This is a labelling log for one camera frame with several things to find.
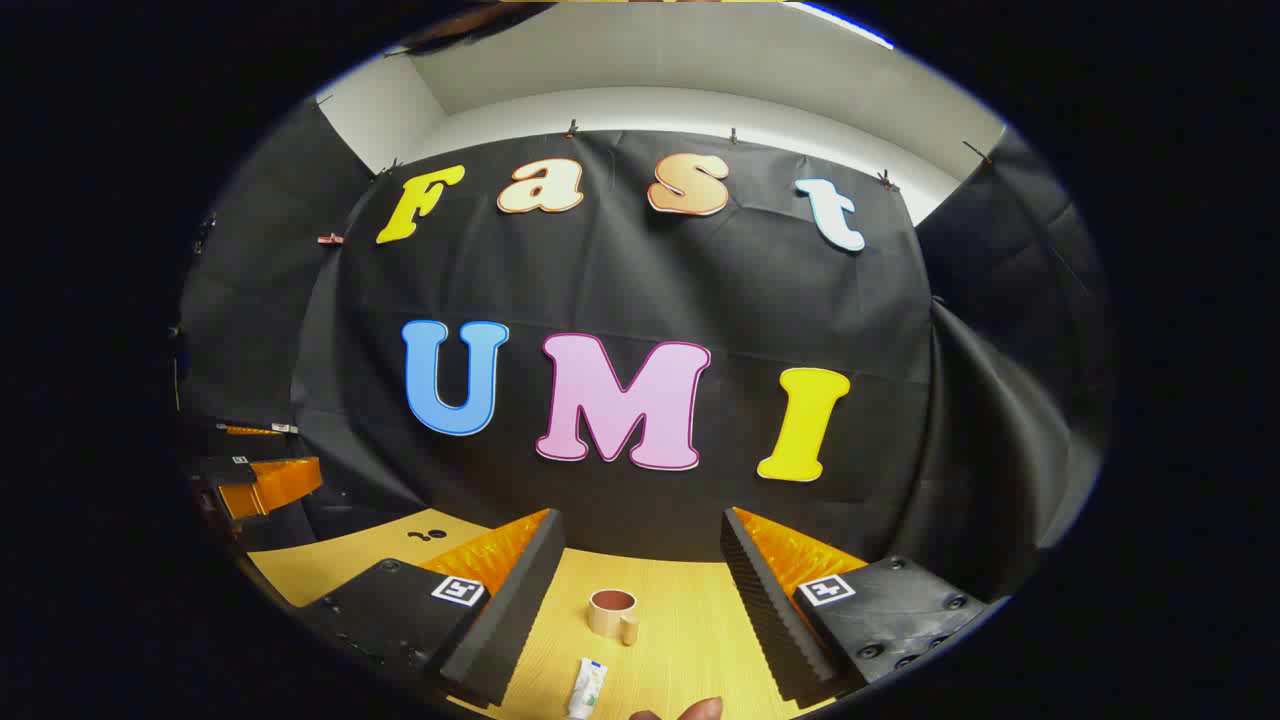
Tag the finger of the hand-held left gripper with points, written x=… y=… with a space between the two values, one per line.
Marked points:
x=255 y=430
x=285 y=485

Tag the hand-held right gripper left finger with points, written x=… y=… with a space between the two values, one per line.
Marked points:
x=520 y=610

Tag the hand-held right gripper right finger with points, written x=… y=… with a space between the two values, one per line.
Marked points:
x=765 y=620

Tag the beige cup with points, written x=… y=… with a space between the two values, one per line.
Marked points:
x=605 y=622

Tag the white toothpaste tube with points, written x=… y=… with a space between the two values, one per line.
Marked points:
x=588 y=688

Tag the wooden desktop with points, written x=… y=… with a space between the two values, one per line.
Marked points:
x=680 y=640

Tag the black backdrop cloth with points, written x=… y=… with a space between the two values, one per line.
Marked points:
x=620 y=280

